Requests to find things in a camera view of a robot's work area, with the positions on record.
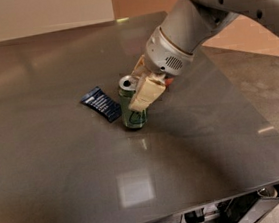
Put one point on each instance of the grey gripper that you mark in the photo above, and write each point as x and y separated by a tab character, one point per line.
164	57

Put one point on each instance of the green soda can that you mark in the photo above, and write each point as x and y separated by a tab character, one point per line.
131	117

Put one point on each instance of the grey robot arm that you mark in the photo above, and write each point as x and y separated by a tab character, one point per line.
191	22

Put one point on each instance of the blue rxbar wrapper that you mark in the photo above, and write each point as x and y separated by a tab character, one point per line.
97	100

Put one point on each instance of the red apple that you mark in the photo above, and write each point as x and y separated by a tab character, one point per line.
168	81

